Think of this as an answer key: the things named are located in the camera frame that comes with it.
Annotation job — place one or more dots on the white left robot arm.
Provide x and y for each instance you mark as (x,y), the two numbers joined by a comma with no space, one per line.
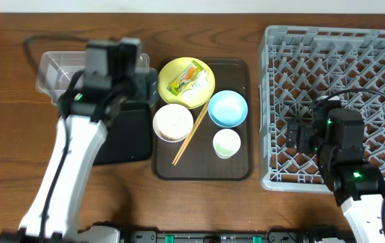
(91,102)

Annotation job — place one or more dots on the white cup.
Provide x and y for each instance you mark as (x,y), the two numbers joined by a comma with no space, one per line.
(226,143)

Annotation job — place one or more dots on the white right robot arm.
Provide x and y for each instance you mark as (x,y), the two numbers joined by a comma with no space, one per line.
(359,190)

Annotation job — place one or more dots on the white bowl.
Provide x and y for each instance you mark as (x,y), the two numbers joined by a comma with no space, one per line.
(168,110)

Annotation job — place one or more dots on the pile of rice grains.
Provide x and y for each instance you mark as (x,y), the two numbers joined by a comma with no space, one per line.
(174,127)

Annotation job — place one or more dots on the yellow plate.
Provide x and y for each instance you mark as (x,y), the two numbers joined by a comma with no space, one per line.
(171,70)

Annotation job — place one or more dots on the clear plastic waste bin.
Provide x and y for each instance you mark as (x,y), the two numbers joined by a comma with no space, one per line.
(58,67)

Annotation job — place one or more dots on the light blue bowl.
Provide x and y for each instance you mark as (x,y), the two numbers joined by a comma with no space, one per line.
(227,109)

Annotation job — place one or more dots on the grey dishwasher rack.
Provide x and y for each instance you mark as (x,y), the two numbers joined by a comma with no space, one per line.
(298,64)

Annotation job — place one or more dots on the dark brown serving tray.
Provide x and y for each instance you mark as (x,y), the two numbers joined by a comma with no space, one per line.
(199,160)

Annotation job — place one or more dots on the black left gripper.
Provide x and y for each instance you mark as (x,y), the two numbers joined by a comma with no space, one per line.
(152,88)

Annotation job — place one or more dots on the green orange snack wrapper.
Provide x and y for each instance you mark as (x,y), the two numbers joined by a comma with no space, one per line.
(188,75)

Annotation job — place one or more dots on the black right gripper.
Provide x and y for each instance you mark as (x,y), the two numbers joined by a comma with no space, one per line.
(306,131)

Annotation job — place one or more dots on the black waste tray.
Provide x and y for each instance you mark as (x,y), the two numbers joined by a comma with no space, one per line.
(129,138)

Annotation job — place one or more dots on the wooden chopstick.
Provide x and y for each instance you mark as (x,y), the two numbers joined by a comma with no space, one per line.
(190,133)
(193,133)

